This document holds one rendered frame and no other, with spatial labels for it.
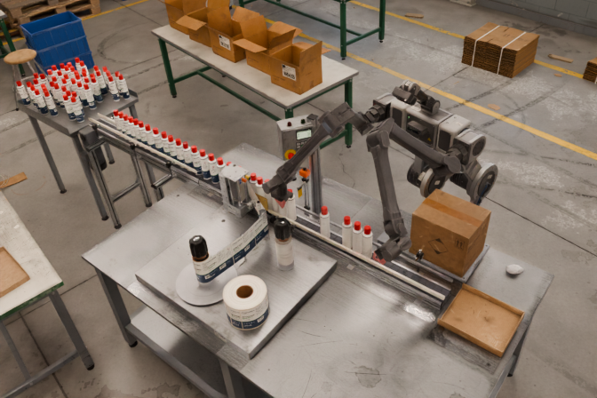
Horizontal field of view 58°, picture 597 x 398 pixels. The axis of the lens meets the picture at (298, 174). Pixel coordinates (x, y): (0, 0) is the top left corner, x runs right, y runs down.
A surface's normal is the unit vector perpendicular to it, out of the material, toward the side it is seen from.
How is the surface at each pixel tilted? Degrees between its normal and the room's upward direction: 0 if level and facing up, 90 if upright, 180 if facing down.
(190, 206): 0
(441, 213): 0
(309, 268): 0
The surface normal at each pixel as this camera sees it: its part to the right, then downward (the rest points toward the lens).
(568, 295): -0.06, -0.79
